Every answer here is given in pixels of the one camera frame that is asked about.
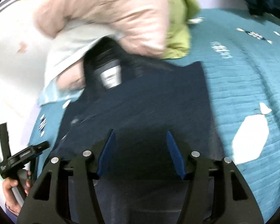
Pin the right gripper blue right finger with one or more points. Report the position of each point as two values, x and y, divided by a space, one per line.
176 156

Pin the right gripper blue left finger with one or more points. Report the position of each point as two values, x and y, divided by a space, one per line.
106 153

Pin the dark navy denim jeans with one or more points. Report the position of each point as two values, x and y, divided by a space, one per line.
140 99

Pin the person's left hand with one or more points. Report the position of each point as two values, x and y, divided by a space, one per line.
11 203

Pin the teal quilted bedspread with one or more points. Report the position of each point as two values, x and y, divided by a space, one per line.
240 59

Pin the pink puffer jacket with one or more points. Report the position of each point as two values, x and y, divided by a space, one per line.
74 25

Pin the lime green garment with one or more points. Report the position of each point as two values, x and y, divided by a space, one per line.
178 38

